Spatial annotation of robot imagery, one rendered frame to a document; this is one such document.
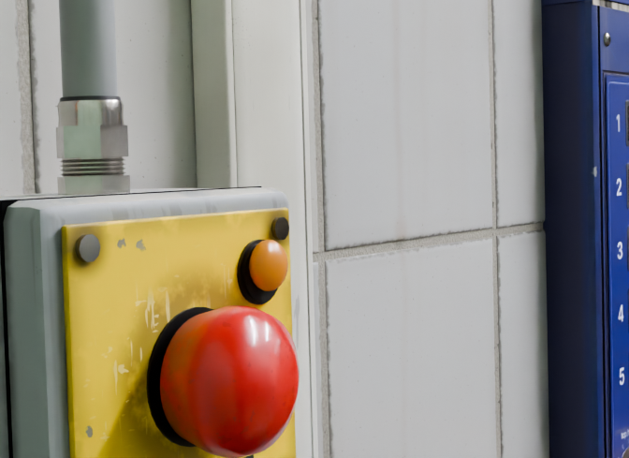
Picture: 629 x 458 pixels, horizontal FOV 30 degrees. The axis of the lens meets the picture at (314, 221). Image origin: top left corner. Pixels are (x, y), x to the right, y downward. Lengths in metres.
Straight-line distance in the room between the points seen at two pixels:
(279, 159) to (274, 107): 0.02
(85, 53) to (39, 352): 0.09
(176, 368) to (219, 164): 0.13
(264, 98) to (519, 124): 0.24
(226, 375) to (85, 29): 0.11
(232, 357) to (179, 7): 0.17
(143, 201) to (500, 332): 0.35
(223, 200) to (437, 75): 0.25
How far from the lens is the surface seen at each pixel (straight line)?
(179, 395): 0.30
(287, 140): 0.44
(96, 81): 0.34
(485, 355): 0.61
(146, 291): 0.31
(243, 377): 0.30
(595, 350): 0.67
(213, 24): 0.42
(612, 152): 0.68
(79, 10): 0.34
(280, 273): 0.34
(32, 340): 0.29
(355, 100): 0.51
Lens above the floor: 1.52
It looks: 3 degrees down
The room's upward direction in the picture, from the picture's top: 2 degrees counter-clockwise
